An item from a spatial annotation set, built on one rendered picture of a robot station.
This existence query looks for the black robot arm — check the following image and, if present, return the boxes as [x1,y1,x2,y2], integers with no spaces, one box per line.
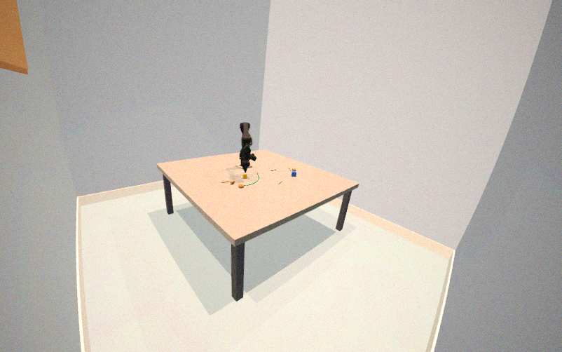
[239,122,256,166]

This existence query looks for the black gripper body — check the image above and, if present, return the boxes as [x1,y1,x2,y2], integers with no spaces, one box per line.
[241,152,250,165]

